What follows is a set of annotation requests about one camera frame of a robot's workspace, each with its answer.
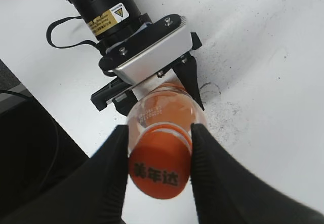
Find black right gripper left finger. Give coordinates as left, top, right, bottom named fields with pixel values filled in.
left=1, top=125, right=129, bottom=223

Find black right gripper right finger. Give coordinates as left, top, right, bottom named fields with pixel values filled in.
left=191, top=124, right=323, bottom=223

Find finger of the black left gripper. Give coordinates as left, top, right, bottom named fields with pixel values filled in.
left=112, top=92, right=138, bottom=117
left=173, top=55, right=205, bottom=110

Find orange soda plastic bottle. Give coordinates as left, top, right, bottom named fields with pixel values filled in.
left=127, top=71, right=208, bottom=152

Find orange bottle cap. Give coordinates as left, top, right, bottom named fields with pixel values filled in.
left=129, top=123, right=192, bottom=200

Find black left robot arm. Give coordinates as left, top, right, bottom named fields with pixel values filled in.
left=67, top=0, right=202, bottom=115

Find black equipment beside table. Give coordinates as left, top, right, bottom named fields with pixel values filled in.
left=1, top=63, right=88, bottom=217

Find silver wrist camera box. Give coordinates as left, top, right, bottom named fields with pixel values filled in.
left=99, top=14, right=192, bottom=85

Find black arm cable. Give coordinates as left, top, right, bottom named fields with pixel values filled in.
left=46, top=16, right=114, bottom=77

